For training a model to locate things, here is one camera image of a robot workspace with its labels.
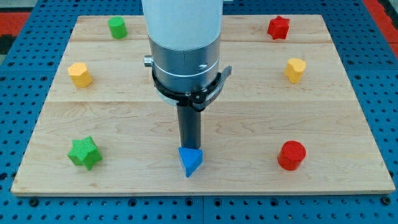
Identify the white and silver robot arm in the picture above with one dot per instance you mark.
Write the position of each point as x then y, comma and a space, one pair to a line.
184, 38

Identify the yellow heart block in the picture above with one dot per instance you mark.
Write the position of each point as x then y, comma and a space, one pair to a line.
295, 69

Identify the yellow hexagon block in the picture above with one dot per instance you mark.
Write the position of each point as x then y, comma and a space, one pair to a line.
80, 75

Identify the black quick-release clamp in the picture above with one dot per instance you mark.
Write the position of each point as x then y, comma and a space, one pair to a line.
198, 100

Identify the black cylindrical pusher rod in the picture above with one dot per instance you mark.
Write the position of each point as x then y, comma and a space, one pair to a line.
189, 122

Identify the blue triangle block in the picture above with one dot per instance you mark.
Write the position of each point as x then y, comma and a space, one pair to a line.
190, 159

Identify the wooden board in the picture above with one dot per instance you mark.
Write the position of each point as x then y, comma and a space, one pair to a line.
243, 130

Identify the red cylinder block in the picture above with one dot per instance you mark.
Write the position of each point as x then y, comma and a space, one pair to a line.
291, 155

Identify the red star block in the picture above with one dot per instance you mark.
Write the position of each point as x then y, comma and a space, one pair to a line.
278, 27

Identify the green cylinder block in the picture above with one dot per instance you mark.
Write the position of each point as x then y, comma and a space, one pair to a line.
117, 27

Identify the green star block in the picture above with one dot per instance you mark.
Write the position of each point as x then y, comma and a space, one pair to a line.
84, 152

